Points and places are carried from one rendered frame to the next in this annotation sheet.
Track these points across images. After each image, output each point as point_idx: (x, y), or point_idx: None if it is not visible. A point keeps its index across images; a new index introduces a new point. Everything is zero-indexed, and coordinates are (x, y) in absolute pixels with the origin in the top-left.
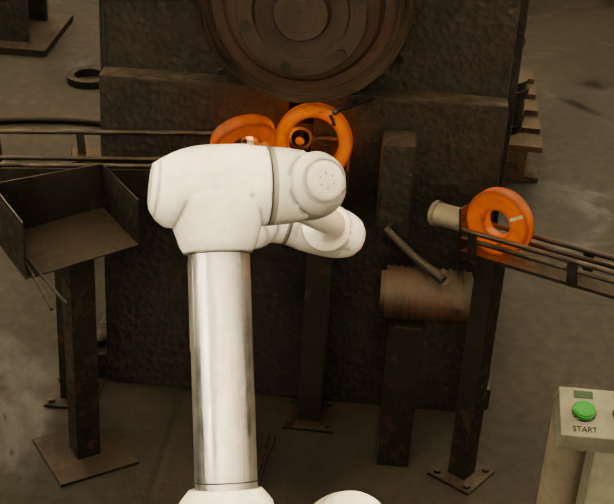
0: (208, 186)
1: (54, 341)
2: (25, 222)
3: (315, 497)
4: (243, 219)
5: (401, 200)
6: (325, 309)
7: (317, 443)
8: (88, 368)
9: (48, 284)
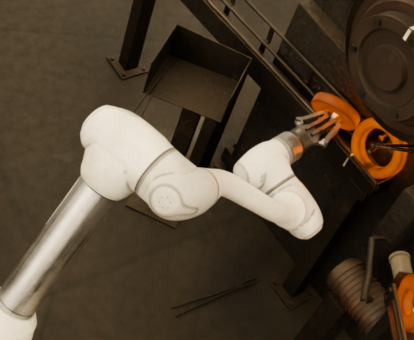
0: (104, 146)
1: (231, 123)
2: (188, 58)
3: (228, 334)
4: (110, 181)
5: (395, 230)
6: (323, 245)
7: (273, 307)
8: None
9: (145, 105)
